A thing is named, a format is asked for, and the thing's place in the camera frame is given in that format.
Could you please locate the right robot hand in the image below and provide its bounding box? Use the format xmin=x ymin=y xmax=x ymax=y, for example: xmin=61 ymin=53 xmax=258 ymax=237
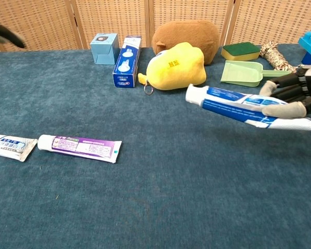
xmin=259 ymin=64 xmax=311 ymax=120

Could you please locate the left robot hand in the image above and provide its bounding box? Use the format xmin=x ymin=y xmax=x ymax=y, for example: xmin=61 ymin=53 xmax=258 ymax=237
xmin=0 ymin=20 xmax=27 ymax=88

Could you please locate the small blue white toothpaste tube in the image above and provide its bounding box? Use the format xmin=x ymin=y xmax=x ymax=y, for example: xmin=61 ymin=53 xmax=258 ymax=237
xmin=185 ymin=84 xmax=311 ymax=131

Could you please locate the large blue white toothpaste tube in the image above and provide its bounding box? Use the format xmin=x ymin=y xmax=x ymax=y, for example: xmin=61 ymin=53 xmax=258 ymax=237
xmin=0 ymin=133 xmax=39 ymax=162

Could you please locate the long blue toothpaste carton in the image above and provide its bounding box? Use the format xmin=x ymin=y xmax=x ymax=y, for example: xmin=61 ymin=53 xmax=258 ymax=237
xmin=112 ymin=35 xmax=143 ymax=89

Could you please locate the purple white toothpaste tube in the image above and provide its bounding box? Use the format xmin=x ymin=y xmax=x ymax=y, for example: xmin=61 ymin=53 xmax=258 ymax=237
xmin=37 ymin=134 xmax=123 ymax=164

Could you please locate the light green dustpan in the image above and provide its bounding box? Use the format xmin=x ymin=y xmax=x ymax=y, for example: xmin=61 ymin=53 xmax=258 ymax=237
xmin=220 ymin=60 xmax=292 ymax=89

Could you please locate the green yellow sponge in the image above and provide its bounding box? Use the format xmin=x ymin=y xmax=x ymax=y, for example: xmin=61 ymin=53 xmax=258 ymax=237
xmin=220 ymin=41 xmax=261 ymax=62

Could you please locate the light blue small carton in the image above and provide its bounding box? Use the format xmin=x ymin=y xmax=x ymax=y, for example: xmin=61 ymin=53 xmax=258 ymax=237
xmin=90 ymin=32 xmax=120 ymax=65

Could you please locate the brown plush toy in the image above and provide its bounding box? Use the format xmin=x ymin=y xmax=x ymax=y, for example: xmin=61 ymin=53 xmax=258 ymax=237
xmin=152 ymin=19 xmax=221 ymax=66

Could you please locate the yellow plush toy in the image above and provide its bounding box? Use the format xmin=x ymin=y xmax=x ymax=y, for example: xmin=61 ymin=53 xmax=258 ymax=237
xmin=137 ymin=41 xmax=207 ymax=95

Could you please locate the bamboo folding screen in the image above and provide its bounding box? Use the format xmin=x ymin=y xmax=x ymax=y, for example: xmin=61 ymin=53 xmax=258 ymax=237
xmin=0 ymin=0 xmax=311 ymax=52

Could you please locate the blue carpet table cover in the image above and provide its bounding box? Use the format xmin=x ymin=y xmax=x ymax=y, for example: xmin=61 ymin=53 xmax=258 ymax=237
xmin=0 ymin=43 xmax=311 ymax=249

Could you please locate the beige rope bundle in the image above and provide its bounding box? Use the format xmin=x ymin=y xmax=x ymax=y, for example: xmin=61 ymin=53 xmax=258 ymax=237
xmin=259 ymin=42 xmax=299 ymax=72

